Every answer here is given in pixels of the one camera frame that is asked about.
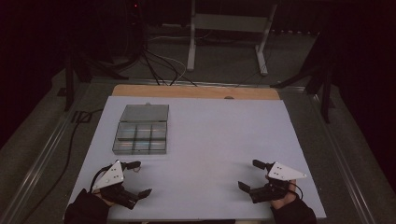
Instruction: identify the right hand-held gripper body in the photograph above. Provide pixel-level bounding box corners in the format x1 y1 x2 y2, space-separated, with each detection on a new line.
248 161 308 204

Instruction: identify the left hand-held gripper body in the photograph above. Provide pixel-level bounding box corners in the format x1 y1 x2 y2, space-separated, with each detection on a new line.
92 160 140 210

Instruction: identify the person's left hand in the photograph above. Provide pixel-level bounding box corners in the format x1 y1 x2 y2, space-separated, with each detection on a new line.
92 190 118 207

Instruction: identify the person's right hand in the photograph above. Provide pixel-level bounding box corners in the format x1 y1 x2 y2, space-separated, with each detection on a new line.
269 180 297 210

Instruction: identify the clear plastic compartment box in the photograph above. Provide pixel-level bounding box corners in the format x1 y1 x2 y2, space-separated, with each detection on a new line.
111 104 170 156

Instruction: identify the white table mat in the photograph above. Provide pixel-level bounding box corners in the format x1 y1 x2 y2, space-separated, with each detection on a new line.
64 95 328 221

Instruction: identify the black metal stand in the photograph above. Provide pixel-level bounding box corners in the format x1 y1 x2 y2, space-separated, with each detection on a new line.
270 29 336 124
63 43 129 112

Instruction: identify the wooden table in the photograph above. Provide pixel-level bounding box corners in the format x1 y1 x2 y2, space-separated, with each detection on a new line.
110 84 281 101

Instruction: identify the white metal stand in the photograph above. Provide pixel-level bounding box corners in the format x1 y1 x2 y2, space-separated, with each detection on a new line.
186 0 278 77

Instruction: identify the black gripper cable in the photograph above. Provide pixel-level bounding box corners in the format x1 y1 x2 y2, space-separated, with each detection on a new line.
89 163 110 193
289 181 304 201

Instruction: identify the long black floor cable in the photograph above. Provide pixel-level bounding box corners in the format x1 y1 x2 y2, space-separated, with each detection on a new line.
20 107 105 224

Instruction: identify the metal floor rail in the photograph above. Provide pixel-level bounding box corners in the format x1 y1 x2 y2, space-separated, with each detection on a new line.
0 81 94 224
306 90 376 224

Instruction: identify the black cable bundle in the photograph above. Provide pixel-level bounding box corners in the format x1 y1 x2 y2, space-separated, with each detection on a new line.
138 43 198 87

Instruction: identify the white cable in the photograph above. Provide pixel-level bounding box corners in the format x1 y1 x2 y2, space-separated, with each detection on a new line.
148 35 188 86

